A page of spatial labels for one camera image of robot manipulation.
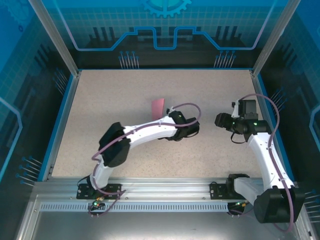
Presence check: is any shiny metal sheet cover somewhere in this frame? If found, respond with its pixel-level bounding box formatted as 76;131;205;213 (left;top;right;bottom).
13;194;315;240

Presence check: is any blue printed side panel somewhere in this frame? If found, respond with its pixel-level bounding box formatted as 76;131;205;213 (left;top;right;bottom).
0;0;76;240
259;0;320;240

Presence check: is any blue printed back panel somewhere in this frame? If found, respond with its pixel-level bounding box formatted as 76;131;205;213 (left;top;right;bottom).
32;0;288;70

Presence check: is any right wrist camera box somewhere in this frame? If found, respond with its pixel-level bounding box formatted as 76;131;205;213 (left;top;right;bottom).
230;100;241;120

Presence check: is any thin black right gripper cable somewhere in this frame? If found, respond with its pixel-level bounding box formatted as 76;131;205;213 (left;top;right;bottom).
230;131;249;145

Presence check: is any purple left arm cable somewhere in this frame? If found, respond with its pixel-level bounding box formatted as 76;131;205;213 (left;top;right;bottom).
87;102;203;218

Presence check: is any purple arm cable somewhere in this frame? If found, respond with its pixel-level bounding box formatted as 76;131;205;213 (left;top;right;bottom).
228;93;295;233
87;102;203;218

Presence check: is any aluminium table side rail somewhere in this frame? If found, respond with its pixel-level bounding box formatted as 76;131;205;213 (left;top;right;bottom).
249;70;288;182
41;71;82;182

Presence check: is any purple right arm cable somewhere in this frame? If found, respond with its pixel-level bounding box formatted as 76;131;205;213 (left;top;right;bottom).
228;93;295;233

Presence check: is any aluminium mounting rail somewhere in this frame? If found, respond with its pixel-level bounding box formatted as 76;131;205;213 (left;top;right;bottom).
33;176;300;201

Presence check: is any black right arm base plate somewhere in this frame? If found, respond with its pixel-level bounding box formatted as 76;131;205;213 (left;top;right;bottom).
209;181;235;200

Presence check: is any cable connector with orange wires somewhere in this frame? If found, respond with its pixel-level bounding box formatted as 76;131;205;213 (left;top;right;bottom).
233;199;252;208

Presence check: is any slotted grey cable duct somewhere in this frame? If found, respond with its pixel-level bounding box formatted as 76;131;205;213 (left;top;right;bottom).
39;202;232;213

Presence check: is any aluminium frame post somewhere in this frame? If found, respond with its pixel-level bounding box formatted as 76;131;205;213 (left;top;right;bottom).
250;0;305;77
27;0;83;77

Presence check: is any cable connector with green light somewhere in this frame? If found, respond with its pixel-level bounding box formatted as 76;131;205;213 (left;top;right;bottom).
91;196;106;209

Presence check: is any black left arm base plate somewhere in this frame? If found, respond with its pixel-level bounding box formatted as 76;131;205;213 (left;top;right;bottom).
76;183;123;200

